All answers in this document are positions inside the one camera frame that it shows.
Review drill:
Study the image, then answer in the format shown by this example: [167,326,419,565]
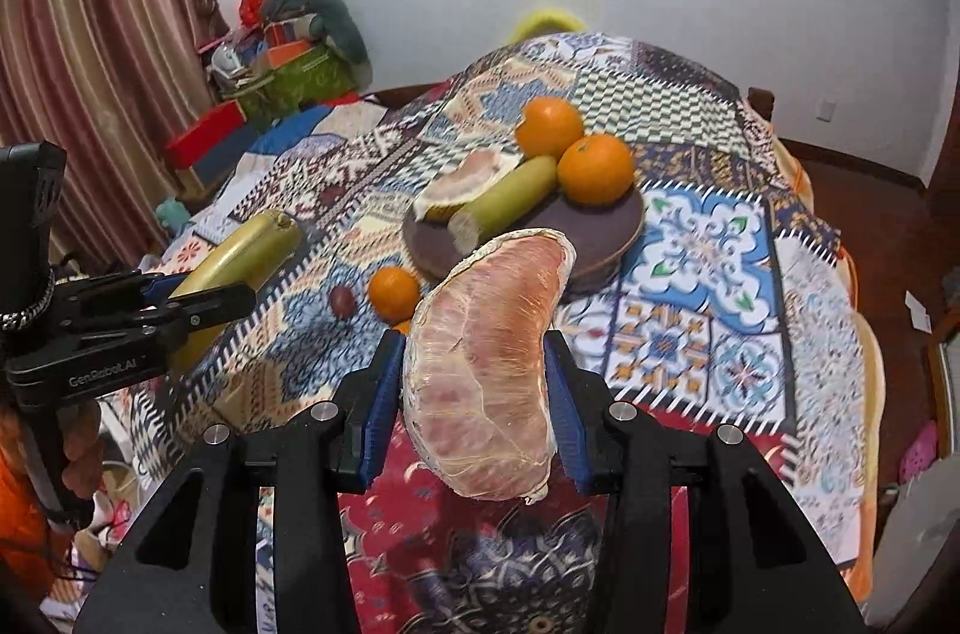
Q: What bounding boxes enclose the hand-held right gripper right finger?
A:
[544,330,863,634]

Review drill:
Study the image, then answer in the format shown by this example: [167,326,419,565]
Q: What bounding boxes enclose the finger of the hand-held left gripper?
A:
[169,283,258,335]
[139,270,185,309]

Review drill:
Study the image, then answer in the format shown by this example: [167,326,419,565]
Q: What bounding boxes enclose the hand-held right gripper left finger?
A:
[75,326,410,634]

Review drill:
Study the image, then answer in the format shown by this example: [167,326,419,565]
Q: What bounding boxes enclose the green yellow banana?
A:
[448,155,560,252]
[166,210,305,372]

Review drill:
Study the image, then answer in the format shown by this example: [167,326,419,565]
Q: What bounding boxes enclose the peeled pink pomelo segment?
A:
[403,229,578,504]

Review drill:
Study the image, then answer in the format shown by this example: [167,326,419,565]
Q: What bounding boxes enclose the dark purple plate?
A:
[403,184,646,294]

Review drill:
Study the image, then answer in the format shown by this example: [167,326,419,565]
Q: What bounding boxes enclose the pomelo piece with white peel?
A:
[412,148,522,224]

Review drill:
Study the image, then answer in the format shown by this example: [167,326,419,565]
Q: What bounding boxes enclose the large orange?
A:
[516,97,586,161]
[556,133,636,207]

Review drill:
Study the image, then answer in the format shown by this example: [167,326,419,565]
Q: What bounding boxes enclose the person's left hand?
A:
[64,405,106,515]

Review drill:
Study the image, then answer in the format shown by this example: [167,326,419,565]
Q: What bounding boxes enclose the teal plush toy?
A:
[156,197,192,234]

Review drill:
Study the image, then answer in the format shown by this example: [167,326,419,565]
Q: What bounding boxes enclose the patchwork printed blanket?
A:
[131,32,886,634]

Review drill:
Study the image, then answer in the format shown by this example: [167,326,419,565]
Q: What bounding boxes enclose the blue white cloth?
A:
[251,101,391,159]

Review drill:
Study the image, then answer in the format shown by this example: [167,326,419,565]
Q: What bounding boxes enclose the green storage basket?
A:
[217,44,353,125]

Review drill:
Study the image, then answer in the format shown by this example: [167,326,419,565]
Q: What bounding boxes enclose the striped brown curtain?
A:
[0,0,230,275]

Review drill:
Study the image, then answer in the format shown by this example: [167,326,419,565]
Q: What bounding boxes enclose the grey plush pillow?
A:
[259,0,372,87]

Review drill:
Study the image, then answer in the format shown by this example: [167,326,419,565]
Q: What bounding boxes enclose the pink slipper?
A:
[898,422,940,479]

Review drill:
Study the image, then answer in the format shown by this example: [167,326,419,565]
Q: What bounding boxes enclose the white paper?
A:
[904,292,935,333]

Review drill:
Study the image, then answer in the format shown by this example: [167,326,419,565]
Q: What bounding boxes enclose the yellow foam tube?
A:
[510,7,586,42]

